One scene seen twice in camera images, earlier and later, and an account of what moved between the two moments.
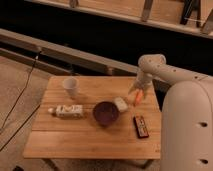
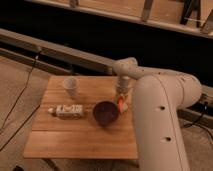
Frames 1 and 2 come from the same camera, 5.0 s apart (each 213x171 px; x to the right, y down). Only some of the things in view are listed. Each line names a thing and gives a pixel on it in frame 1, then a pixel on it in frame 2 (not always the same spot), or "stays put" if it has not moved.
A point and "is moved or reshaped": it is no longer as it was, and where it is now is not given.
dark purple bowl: x=105 y=113 stays put
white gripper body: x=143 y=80 to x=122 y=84
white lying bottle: x=67 y=110 stays put
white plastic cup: x=70 y=84 stays put
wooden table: x=94 y=117 stays put
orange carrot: x=138 y=96 is moved or reshaped
